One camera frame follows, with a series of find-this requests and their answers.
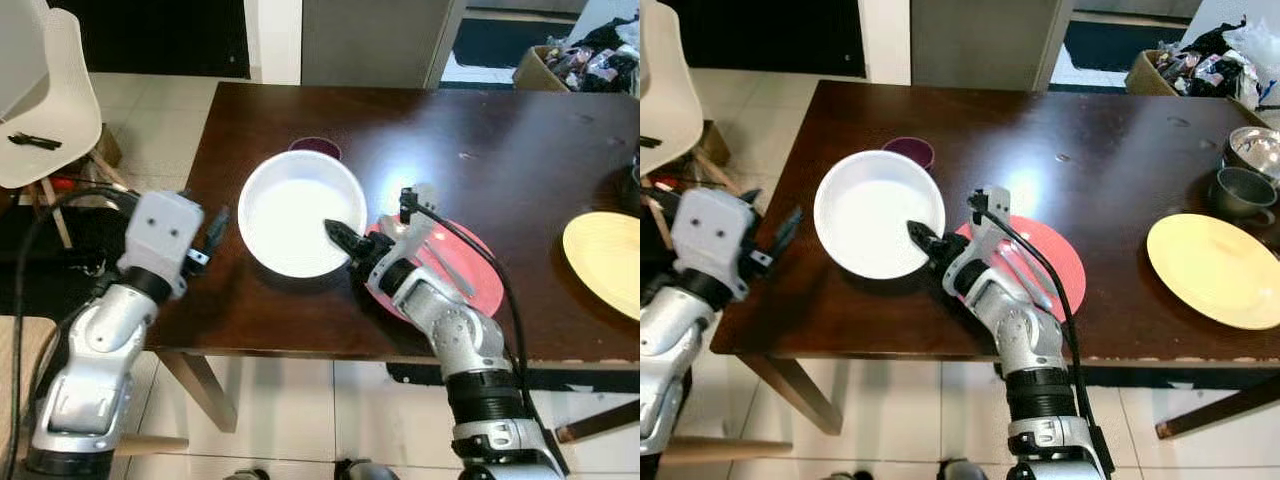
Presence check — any purple cup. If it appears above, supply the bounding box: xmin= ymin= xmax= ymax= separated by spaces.
xmin=882 ymin=137 xmax=936 ymax=171
xmin=288 ymin=137 xmax=343 ymax=161

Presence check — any black door panel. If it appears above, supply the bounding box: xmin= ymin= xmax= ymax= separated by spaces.
xmin=665 ymin=0 xmax=867 ymax=79
xmin=55 ymin=0 xmax=251 ymax=79

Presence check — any pink plate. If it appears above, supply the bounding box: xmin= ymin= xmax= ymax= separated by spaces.
xmin=365 ymin=220 xmax=506 ymax=321
xmin=955 ymin=215 xmax=1088 ymax=323

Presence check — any small brown box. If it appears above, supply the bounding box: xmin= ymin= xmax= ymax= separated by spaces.
xmin=700 ymin=120 xmax=732 ymax=167
xmin=90 ymin=125 xmax=127 ymax=167

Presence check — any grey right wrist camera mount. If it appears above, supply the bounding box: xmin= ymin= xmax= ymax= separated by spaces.
xmin=398 ymin=183 xmax=441 ymax=246
xmin=968 ymin=186 xmax=1013 ymax=261

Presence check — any white plastic chair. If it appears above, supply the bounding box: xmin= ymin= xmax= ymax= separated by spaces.
xmin=640 ymin=0 xmax=704 ymax=177
xmin=0 ymin=8 xmax=104 ymax=191

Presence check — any dark door mat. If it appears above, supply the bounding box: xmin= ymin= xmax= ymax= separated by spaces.
xmin=455 ymin=18 xmax=573 ymax=70
xmin=1062 ymin=20 xmax=1173 ymax=72

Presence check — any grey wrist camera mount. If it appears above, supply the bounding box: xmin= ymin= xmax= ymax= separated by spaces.
xmin=670 ymin=188 xmax=757 ymax=301
xmin=118 ymin=190 xmax=205 ymax=299
xmin=968 ymin=186 xmax=1013 ymax=261
xmin=398 ymin=183 xmax=441 ymax=246

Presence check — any steel bowl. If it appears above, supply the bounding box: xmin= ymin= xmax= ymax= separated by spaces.
xmin=1222 ymin=126 xmax=1280 ymax=183

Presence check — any white plate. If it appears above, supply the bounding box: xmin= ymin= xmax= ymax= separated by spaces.
xmin=238 ymin=150 xmax=369 ymax=279
xmin=813 ymin=150 xmax=947 ymax=280

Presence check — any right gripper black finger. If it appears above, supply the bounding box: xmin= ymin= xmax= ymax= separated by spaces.
xmin=905 ymin=220 xmax=945 ymax=261
xmin=322 ymin=220 xmax=365 ymax=261

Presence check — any yellow plate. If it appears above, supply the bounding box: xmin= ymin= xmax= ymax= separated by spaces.
xmin=1146 ymin=213 xmax=1280 ymax=331
xmin=562 ymin=211 xmax=641 ymax=321

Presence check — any grey door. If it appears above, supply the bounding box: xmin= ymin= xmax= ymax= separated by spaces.
xmin=910 ymin=0 xmax=1077 ymax=91
xmin=300 ymin=0 xmax=467 ymax=89

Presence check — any grey cup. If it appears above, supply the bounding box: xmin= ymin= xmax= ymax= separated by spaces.
xmin=1208 ymin=166 xmax=1278 ymax=221

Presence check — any cardboard box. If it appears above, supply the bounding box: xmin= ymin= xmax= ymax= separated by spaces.
xmin=1125 ymin=50 xmax=1263 ymax=101
xmin=513 ymin=45 xmax=641 ymax=94

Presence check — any black rubbish bag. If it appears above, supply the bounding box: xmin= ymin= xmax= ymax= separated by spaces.
xmin=545 ymin=20 xmax=641 ymax=93
xmin=1155 ymin=25 xmax=1263 ymax=99

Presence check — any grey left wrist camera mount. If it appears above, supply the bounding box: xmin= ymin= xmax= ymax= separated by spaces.
xmin=118 ymin=190 xmax=205 ymax=299
xmin=670 ymin=188 xmax=757 ymax=301

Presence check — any clear white plastic bag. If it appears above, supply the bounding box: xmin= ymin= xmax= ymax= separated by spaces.
xmin=1225 ymin=15 xmax=1280 ymax=106

